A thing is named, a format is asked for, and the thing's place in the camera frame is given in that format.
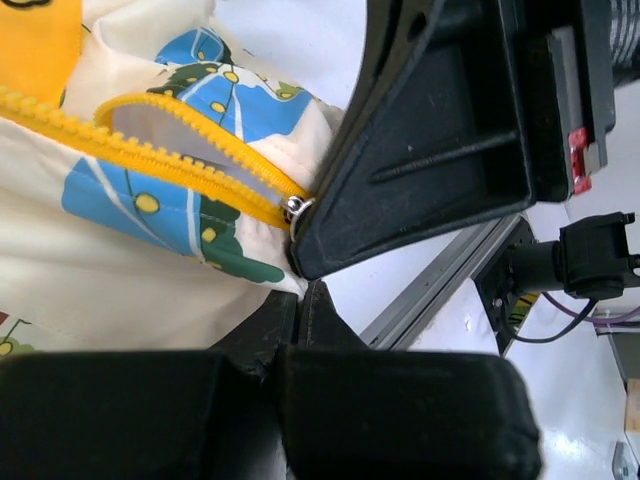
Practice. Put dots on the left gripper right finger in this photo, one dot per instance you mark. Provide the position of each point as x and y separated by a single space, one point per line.
348 411

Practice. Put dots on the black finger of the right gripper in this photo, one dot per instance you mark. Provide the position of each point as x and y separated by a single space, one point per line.
463 112

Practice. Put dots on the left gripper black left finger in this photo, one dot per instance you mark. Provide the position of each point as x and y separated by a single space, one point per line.
194 414

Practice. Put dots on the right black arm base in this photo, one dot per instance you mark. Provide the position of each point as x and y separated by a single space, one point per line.
501 276

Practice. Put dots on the aluminium front rail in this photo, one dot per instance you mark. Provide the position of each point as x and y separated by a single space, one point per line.
408 315

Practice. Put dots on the yellow hooded dinosaur print jacket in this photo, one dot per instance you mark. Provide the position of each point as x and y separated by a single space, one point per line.
151 170

